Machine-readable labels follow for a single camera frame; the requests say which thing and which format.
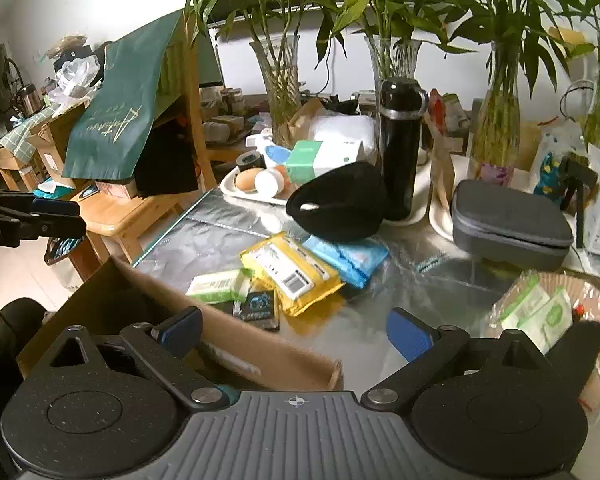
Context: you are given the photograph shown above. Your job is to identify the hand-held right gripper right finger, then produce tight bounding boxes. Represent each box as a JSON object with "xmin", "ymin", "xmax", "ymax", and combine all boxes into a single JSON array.
[{"xmin": 361, "ymin": 307, "xmax": 551, "ymax": 410}]

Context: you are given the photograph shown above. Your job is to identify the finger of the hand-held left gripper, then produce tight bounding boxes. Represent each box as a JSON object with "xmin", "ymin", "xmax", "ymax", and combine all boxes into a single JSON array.
[
  {"xmin": 0, "ymin": 212, "xmax": 87, "ymax": 247},
  {"xmin": 0, "ymin": 191, "xmax": 80, "ymax": 216}
]

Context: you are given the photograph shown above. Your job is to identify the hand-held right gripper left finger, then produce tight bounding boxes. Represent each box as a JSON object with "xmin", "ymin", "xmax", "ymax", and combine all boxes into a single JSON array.
[{"xmin": 47, "ymin": 306, "xmax": 231, "ymax": 411}]

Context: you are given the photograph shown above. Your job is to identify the green white wipes packet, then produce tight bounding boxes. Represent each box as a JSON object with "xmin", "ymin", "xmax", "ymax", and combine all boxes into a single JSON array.
[{"xmin": 186, "ymin": 268, "xmax": 257, "ymax": 306}]

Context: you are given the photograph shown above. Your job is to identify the small black packet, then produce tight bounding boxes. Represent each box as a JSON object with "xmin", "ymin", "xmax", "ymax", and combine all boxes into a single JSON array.
[{"xmin": 231, "ymin": 280, "xmax": 282, "ymax": 332}]

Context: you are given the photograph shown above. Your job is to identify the printed cardboard box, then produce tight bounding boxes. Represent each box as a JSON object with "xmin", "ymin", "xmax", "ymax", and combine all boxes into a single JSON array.
[{"xmin": 16, "ymin": 255, "xmax": 344, "ymax": 392}]

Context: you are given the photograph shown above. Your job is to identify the light blue packet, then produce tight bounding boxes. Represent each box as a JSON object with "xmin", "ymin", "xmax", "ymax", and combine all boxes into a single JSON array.
[{"xmin": 301, "ymin": 233, "xmax": 391, "ymax": 289}]

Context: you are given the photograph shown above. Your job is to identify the yellow padded packet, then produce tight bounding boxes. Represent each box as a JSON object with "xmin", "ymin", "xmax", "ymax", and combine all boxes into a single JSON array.
[{"xmin": 239, "ymin": 231, "xmax": 347, "ymax": 318}]

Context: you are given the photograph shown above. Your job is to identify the black face mask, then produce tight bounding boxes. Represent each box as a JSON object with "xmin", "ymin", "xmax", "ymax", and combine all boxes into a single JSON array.
[{"xmin": 546, "ymin": 320, "xmax": 600, "ymax": 403}]

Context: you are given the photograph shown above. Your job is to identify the round woven basket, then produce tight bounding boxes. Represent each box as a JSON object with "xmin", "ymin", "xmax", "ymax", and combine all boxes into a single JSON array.
[{"xmin": 485, "ymin": 269, "xmax": 600, "ymax": 413}]

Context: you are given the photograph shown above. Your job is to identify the teal patterned pouch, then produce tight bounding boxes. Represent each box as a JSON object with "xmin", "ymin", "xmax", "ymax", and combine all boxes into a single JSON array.
[{"xmin": 44, "ymin": 236, "xmax": 81, "ymax": 266}]

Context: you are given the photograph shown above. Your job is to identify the pink patterned box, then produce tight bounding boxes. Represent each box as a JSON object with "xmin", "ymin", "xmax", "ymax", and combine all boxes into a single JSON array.
[{"xmin": 94, "ymin": 179, "xmax": 142, "ymax": 200}]

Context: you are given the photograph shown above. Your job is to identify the wooden chair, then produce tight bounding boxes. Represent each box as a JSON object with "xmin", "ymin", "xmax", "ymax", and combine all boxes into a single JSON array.
[{"xmin": 70, "ymin": 9, "xmax": 221, "ymax": 281}]

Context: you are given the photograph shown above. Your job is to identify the open cardboard carton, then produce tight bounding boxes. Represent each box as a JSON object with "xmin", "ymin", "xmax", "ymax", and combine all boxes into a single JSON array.
[{"xmin": 27, "ymin": 100, "xmax": 91, "ymax": 188}]

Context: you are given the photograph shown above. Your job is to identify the silver foil mat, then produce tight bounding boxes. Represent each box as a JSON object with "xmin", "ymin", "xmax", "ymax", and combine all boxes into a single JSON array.
[{"xmin": 131, "ymin": 187, "xmax": 531, "ymax": 391}]

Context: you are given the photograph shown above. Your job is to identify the green checked cloth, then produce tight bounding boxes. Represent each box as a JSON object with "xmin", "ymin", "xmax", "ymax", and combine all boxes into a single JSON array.
[{"xmin": 0, "ymin": 110, "xmax": 51, "ymax": 158}]

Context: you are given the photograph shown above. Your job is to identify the dark green paper bag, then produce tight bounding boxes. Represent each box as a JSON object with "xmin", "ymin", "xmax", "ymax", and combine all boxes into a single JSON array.
[{"xmin": 61, "ymin": 9, "xmax": 183, "ymax": 181}]

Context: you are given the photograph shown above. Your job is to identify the steel flask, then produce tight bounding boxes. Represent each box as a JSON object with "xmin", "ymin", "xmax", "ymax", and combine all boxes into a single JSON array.
[{"xmin": 17, "ymin": 82, "xmax": 43, "ymax": 116}]

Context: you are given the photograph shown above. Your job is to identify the person's left leg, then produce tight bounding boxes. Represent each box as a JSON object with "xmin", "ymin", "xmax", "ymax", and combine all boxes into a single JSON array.
[{"xmin": 0, "ymin": 297, "xmax": 46, "ymax": 461}]

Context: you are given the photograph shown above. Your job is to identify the white crumpled plastic bag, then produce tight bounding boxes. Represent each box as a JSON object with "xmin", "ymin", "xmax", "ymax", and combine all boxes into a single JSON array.
[{"xmin": 47, "ymin": 57, "xmax": 103, "ymax": 106}]

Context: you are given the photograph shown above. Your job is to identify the pile of small green sachets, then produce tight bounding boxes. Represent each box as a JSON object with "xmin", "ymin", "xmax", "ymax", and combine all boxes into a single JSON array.
[{"xmin": 500, "ymin": 275, "xmax": 576, "ymax": 356}]

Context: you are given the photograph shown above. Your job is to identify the black fabric hat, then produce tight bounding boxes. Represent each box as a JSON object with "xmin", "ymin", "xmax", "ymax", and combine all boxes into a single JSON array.
[{"xmin": 285, "ymin": 161, "xmax": 387, "ymax": 242}]

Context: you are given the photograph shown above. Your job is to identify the grey zip case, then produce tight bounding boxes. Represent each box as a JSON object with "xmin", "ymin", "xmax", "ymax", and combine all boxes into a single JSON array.
[{"xmin": 451, "ymin": 179, "xmax": 577, "ymax": 272}]

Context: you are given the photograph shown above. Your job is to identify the brown kraft paper bag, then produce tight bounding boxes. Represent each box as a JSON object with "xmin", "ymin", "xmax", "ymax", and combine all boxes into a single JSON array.
[{"xmin": 424, "ymin": 89, "xmax": 461, "ymax": 211}]

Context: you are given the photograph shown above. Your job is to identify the black thermos bottle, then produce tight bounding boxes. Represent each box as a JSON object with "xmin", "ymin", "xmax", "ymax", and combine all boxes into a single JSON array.
[{"xmin": 377, "ymin": 76, "xmax": 429, "ymax": 222}]

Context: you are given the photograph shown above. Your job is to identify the purple floral card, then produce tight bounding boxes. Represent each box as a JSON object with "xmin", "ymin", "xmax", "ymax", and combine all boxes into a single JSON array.
[{"xmin": 477, "ymin": 162, "xmax": 511, "ymax": 186}]

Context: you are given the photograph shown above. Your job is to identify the black tape roll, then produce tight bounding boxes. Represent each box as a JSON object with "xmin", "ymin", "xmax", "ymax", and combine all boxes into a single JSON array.
[{"xmin": 236, "ymin": 151, "xmax": 267, "ymax": 171}]

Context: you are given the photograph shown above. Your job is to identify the green and white tissue box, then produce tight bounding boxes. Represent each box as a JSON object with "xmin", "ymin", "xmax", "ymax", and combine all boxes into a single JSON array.
[{"xmin": 285, "ymin": 140, "xmax": 365, "ymax": 186}]

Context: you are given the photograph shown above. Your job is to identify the white and blue tube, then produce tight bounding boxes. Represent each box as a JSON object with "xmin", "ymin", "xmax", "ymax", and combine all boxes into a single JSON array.
[{"xmin": 247, "ymin": 135, "xmax": 293, "ymax": 163}]

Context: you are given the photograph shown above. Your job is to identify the row of small jars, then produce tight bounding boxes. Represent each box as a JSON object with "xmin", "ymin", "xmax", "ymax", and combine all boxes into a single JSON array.
[{"xmin": 200, "ymin": 87, "xmax": 247, "ymax": 117}]

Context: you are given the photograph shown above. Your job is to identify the white bag with blue print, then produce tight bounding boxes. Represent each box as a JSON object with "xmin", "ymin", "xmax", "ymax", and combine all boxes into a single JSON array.
[{"xmin": 532, "ymin": 120, "xmax": 588, "ymax": 196}]

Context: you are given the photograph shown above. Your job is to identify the white plastic packet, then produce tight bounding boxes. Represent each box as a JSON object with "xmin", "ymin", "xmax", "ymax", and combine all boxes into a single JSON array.
[{"xmin": 312, "ymin": 114, "xmax": 378, "ymax": 148}]

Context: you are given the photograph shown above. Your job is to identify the small black tripod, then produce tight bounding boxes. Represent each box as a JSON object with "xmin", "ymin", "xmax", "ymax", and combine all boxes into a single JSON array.
[{"xmin": 560, "ymin": 157, "xmax": 600, "ymax": 248}]

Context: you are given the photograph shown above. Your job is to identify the crumpled brown paper bag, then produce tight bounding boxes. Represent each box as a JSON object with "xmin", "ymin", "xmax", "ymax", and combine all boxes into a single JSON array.
[{"xmin": 286, "ymin": 97, "xmax": 331, "ymax": 133}]

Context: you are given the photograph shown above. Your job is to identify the yellow curled paper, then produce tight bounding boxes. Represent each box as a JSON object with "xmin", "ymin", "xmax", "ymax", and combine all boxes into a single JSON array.
[{"xmin": 550, "ymin": 27, "xmax": 588, "ymax": 61}]

